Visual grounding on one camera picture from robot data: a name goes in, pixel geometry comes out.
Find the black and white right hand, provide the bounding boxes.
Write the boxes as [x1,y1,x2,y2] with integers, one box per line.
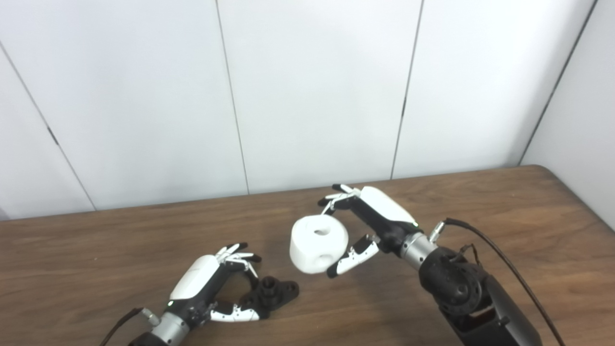
[317,184,424,279]

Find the black and white left hand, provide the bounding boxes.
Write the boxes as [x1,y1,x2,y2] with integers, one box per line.
[166,243,263,330]

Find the round white plastic piece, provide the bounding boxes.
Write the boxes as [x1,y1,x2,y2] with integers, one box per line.
[289,214,349,275]

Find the black flanged holder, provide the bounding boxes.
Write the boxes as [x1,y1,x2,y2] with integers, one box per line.
[239,276,300,321]

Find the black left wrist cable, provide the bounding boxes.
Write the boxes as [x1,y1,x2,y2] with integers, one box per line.
[98,308,162,346]

